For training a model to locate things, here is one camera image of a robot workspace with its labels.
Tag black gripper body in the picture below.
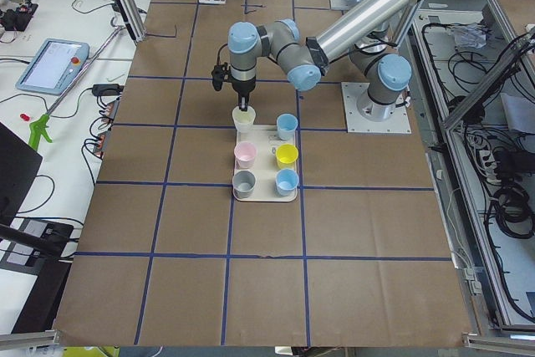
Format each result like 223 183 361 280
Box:
232 79 255 103

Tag white plastic cup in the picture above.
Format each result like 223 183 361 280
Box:
232 105 256 133

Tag light blue plastic cup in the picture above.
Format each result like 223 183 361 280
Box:
276 113 298 140

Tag pink plastic cup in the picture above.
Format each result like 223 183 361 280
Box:
233 141 257 169

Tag yellow plastic cup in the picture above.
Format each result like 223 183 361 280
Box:
275 144 298 169

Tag grey plastic cup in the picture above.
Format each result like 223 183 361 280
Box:
232 171 256 200

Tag beige plastic tray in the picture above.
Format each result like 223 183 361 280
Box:
233 125 298 202

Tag black power adapter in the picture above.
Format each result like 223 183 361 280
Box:
91 84 124 97

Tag blue teach pendant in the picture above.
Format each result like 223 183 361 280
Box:
15 38 89 95

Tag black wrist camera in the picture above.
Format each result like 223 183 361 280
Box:
211 62 230 91

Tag green handled grabber tool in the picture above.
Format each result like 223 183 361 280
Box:
28 26 125 150

